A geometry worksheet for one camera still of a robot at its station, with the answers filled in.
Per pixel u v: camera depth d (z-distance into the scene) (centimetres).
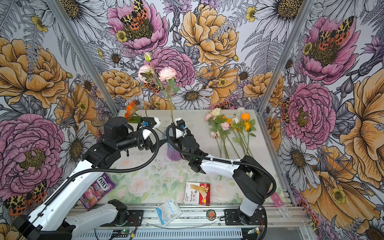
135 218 74
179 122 64
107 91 111
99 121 90
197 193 79
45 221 37
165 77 62
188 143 61
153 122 53
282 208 76
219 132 104
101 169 43
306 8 72
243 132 108
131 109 67
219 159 55
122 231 71
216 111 108
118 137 51
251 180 46
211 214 75
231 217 73
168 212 76
